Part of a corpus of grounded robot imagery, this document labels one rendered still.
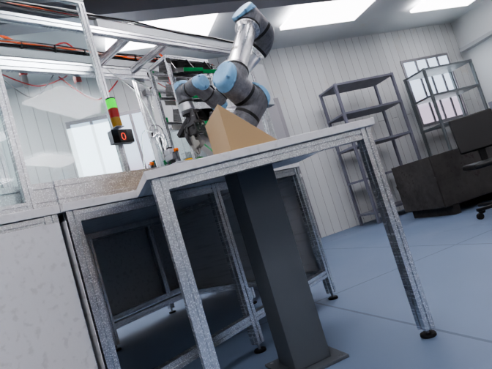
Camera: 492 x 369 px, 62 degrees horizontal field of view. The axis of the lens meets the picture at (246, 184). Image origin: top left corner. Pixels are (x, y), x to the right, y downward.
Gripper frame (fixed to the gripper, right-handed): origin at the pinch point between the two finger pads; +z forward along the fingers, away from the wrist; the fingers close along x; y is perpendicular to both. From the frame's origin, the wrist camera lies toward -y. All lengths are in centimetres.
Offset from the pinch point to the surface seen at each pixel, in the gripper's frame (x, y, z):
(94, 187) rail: -56, -4, 9
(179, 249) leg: -57, 39, 41
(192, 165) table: -48, 47, 16
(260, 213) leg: -15, 40, 37
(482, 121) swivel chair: 307, 65, 16
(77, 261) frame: -72, 2, 35
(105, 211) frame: -58, 3, 20
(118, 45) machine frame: 37, -85, -105
